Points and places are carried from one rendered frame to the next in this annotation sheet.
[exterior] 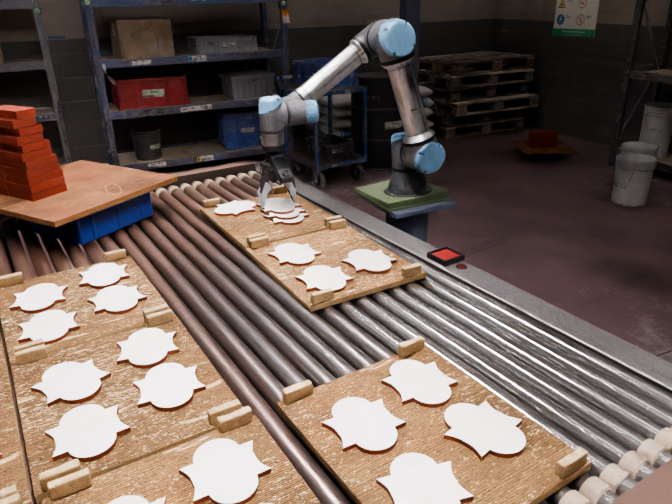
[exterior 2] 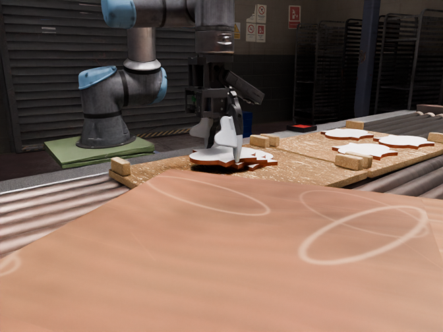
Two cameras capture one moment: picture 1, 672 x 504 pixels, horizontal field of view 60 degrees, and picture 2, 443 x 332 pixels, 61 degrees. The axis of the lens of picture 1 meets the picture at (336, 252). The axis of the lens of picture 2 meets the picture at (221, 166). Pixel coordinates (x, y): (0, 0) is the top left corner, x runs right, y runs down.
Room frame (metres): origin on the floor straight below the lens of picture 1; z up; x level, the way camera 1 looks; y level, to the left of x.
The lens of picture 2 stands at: (1.99, 0.96, 1.16)
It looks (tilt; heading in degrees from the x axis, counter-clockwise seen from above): 16 degrees down; 262
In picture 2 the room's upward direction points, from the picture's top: straight up
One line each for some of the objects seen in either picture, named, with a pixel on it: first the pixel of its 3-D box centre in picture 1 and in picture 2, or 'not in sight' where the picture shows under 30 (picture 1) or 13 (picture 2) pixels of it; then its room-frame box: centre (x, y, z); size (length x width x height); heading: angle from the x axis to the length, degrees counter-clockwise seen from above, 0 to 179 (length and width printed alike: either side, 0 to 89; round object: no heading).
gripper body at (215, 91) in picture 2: (273, 162); (211, 87); (1.90, 0.20, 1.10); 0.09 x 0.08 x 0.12; 25
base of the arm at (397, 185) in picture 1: (407, 178); (104, 126); (2.19, -0.28, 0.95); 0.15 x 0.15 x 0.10
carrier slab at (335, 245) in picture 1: (331, 262); (354, 146); (1.48, 0.01, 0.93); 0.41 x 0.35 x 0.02; 29
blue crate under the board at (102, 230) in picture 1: (86, 208); not in sight; (1.86, 0.84, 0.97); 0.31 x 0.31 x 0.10; 60
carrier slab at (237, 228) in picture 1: (269, 217); (236, 173); (1.85, 0.22, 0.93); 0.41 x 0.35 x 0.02; 31
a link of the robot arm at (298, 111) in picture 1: (299, 112); (185, 7); (1.94, 0.11, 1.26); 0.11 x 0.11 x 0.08; 20
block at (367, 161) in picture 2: (259, 242); (358, 159); (1.59, 0.23, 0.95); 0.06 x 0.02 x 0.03; 119
